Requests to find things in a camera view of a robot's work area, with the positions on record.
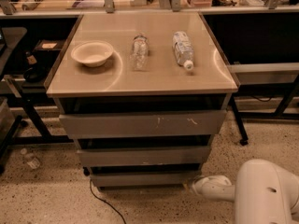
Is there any labelled white-cap plastic bottle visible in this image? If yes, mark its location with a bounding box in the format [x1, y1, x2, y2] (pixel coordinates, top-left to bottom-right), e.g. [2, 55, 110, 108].
[172, 31, 194, 71]

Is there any grey top drawer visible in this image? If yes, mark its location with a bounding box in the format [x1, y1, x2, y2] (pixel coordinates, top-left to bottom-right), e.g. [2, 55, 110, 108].
[60, 95, 226, 139]

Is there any black table frame right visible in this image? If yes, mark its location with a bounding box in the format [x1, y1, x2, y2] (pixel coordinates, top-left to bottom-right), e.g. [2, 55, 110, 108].
[228, 63, 299, 146]

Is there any grey middle drawer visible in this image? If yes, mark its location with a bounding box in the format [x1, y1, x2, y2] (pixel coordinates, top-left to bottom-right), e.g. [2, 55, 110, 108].
[77, 136, 211, 167]

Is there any black desk left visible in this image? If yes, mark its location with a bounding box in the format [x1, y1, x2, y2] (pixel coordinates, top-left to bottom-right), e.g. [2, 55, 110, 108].
[0, 26, 73, 175]

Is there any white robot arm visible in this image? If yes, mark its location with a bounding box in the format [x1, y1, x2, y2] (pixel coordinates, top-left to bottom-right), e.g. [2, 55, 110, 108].
[183, 159, 299, 224]

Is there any white paper bowl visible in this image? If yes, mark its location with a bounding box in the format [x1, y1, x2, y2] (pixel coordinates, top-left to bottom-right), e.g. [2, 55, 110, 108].
[71, 41, 114, 68]

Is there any grey drawer cabinet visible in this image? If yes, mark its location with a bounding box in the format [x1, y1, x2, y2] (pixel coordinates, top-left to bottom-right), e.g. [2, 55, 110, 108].
[47, 12, 237, 189]

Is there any clear empty plastic bottle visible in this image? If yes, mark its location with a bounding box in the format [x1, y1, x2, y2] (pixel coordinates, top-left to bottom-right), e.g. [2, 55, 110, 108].
[130, 33, 149, 71]

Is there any plastic bottle on floor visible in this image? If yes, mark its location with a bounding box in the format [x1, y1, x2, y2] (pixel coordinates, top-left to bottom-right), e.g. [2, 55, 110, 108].
[21, 148, 41, 170]

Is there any grey bottom drawer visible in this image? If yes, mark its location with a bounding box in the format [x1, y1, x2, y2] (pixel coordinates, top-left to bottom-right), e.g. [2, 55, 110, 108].
[91, 163, 201, 188]

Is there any grey drawer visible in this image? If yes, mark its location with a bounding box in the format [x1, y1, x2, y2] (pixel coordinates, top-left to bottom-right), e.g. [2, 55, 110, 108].
[60, 95, 226, 139]
[91, 163, 201, 188]
[77, 136, 211, 167]

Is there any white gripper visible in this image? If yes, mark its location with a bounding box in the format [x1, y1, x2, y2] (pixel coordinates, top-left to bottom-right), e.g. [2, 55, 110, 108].
[182, 175, 232, 197]

